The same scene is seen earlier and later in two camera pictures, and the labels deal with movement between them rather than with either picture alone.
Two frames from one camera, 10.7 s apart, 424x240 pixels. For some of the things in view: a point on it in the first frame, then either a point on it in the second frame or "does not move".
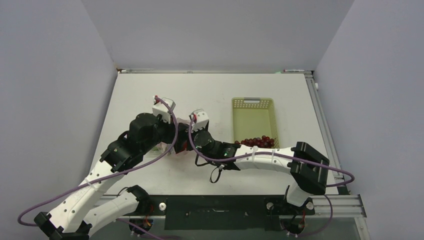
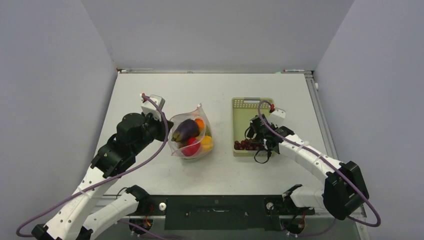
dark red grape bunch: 264,142 does not move
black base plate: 223,212 does not move
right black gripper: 193,133 → 252,133
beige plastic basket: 254,117 does not move
